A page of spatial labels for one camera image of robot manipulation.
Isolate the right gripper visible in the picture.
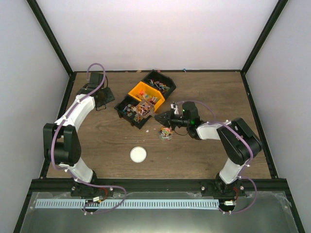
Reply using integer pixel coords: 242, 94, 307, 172
155, 108, 190, 131

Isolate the clear plastic cup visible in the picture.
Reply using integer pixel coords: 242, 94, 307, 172
158, 127, 173, 141

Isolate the black bin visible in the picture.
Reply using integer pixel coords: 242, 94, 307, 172
114, 95, 151, 129
141, 70, 176, 99

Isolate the white round lid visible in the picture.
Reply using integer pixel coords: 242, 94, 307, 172
130, 147, 147, 163

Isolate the brown slotted scoop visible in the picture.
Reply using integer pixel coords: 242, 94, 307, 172
136, 100, 156, 118

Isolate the orange candy bin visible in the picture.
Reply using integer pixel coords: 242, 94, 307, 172
128, 81, 165, 111

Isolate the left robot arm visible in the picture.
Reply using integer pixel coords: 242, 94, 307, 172
43, 73, 114, 196

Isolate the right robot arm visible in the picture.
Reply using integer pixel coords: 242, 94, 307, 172
155, 101, 263, 196

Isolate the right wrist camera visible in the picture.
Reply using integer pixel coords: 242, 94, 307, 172
171, 102, 179, 115

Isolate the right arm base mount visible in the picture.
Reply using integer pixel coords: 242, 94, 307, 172
200, 175, 245, 198

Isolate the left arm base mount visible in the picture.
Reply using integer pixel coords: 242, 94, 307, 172
70, 179, 114, 198

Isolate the light blue slotted rail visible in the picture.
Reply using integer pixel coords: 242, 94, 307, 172
35, 199, 219, 210

